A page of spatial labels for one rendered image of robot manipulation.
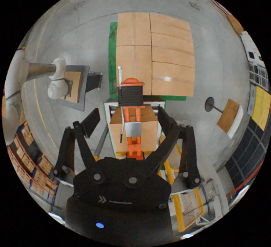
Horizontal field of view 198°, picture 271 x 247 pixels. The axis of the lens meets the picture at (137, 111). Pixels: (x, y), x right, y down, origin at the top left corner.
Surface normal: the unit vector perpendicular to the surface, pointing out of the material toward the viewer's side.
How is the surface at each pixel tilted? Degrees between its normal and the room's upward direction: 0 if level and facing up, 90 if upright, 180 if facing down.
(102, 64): 0
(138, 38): 0
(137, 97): 0
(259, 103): 90
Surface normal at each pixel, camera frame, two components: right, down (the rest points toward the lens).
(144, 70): 0.04, 0.40
